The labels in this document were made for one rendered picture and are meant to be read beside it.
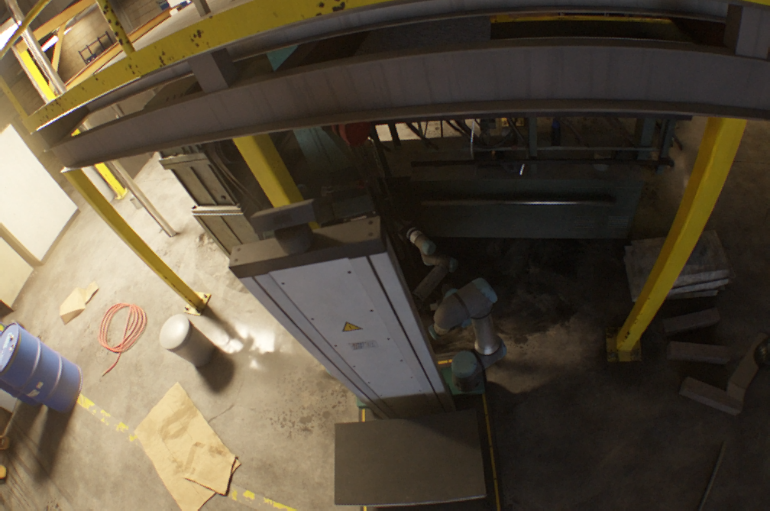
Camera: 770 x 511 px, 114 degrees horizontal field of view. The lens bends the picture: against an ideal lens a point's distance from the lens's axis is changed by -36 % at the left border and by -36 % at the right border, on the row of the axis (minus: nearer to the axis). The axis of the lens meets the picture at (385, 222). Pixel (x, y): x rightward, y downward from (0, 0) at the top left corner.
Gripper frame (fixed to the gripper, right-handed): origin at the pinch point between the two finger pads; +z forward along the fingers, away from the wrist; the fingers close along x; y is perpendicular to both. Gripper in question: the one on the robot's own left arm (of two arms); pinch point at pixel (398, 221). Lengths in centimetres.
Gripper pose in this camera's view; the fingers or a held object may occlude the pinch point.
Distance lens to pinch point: 230.5
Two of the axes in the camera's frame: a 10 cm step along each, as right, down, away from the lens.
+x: -8.0, 5.6, -2.3
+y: -2.5, -6.6, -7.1
